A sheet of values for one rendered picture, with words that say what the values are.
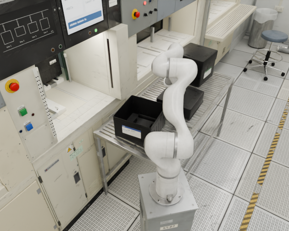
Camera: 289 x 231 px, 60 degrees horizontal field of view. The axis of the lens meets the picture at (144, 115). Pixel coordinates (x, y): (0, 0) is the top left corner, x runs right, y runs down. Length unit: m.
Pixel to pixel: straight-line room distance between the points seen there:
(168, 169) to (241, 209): 1.30
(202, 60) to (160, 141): 1.18
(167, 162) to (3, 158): 0.81
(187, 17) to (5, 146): 2.30
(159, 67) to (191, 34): 1.84
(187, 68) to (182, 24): 1.86
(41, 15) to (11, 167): 0.77
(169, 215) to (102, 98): 1.00
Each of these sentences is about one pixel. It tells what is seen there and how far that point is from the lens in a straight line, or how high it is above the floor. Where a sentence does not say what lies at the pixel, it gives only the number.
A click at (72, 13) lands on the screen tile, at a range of 1.44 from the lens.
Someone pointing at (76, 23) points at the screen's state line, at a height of 1.51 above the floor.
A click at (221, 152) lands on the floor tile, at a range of 2.79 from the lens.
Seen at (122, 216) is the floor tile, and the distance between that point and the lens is 2.26.
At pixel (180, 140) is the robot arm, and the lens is 1.13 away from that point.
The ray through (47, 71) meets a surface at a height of 1.02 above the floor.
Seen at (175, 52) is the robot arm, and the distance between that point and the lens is 1.34.
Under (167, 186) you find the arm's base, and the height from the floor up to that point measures 0.88.
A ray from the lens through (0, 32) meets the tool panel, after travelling 1.22.
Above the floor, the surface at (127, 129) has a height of 0.86.
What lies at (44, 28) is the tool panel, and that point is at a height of 1.55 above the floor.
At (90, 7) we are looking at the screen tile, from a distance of 1.52.
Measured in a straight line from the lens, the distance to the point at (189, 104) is 1.89.
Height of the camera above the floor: 1.97
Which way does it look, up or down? 39 degrees down
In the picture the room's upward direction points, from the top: straight up
